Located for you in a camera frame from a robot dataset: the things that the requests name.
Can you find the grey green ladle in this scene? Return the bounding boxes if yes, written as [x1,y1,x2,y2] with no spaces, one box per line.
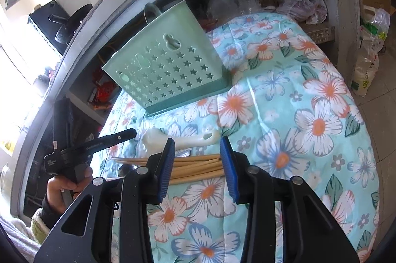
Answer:
[144,2,163,27]

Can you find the black gas stove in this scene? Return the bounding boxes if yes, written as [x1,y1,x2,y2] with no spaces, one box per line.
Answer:
[28,0,70,53]

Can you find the green star-hole utensil holder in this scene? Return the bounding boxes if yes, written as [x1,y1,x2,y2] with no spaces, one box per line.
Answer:
[101,0,231,118]

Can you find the white rice bag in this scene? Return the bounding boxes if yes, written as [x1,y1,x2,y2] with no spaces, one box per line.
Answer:
[351,5,390,96]

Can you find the floral printed blanket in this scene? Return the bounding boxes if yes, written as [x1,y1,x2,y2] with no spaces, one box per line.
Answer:
[100,12,381,263]

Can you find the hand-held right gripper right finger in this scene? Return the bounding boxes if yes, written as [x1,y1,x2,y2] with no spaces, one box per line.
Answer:
[220,136,361,263]

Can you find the bundle of bamboo chopsticks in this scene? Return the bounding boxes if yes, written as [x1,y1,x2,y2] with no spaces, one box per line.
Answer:
[111,153,225,185]

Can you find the person's left forearm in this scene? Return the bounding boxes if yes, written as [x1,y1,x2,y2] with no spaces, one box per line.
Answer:
[31,198,67,246]

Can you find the person's left hand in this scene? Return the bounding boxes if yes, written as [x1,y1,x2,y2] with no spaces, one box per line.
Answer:
[46,166,94,211]

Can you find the pink plastic bag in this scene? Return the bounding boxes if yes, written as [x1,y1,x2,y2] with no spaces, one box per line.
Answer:
[277,0,328,25]

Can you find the beige perforated basket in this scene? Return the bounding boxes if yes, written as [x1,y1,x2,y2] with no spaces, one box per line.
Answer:
[305,25,336,44]

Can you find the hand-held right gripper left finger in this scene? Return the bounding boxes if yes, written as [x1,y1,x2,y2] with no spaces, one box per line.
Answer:
[33,139,175,263]

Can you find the red snack packets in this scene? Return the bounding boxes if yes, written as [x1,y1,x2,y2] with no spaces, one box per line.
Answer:
[88,70,120,110]

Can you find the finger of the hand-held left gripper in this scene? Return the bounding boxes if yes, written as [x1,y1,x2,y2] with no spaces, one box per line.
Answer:
[99,128,137,148]

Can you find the black wok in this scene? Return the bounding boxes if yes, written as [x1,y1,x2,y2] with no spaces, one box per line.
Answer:
[49,3,93,45]

